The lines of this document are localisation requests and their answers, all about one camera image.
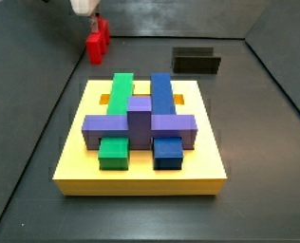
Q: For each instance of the blue rectangular bar block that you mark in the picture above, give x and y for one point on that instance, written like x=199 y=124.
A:
x=168 y=149

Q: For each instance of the red cross-shaped block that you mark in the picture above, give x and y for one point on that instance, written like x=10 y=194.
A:
x=98 y=42

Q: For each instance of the black angled bracket holder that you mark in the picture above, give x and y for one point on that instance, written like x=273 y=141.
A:
x=195 y=60

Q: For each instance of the purple cross-shaped block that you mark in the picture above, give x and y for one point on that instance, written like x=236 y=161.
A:
x=97 y=126

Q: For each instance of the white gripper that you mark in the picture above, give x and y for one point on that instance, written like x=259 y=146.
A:
x=84 y=8

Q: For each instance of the yellow wooden base board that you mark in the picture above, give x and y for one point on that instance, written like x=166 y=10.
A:
x=201 y=177

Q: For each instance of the green rectangular bar block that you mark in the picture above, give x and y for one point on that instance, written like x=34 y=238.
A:
x=113 y=154

